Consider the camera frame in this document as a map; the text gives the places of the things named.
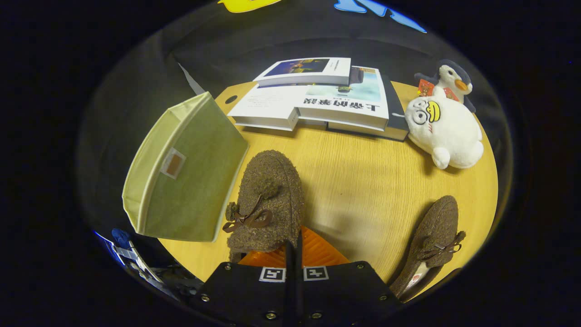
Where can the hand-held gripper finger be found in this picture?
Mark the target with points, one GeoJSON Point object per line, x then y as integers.
{"type": "Point", "coordinates": [298, 295]}
{"type": "Point", "coordinates": [289, 299]}

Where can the brown fuzzy shoe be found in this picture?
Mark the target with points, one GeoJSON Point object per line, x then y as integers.
{"type": "Point", "coordinates": [435, 227]}
{"type": "Point", "coordinates": [272, 181]}

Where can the green fabric storage box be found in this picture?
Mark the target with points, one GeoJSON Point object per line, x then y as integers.
{"type": "Point", "coordinates": [195, 181]}

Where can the pile of printed papers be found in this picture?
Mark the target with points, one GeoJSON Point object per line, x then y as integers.
{"type": "Point", "coordinates": [136, 263]}

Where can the blue cloth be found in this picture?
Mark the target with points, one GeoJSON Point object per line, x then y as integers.
{"type": "Point", "coordinates": [120, 237]}

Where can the white book with small text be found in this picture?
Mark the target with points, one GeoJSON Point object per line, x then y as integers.
{"type": "Point", "coordinates": [268, 104]}

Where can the dark book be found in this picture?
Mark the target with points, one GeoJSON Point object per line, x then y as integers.
{"type": "Point", "coordinates": [396, 113]}

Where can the book with sky picture cover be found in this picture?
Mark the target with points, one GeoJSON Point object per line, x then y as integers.
{"type": "Point", "coordinates": [358, 93]}

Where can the white plush toy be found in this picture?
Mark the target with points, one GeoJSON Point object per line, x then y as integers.
{"type": "Point", "coordinates": [454, 131]}

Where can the book with blue photo cover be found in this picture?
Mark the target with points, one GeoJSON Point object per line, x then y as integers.
{"type": "Point", "coordinates": [299, 67]}

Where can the penguin plush toy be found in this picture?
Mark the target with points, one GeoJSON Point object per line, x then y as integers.
{"type": "Point", "coordinates": [451, 75]}

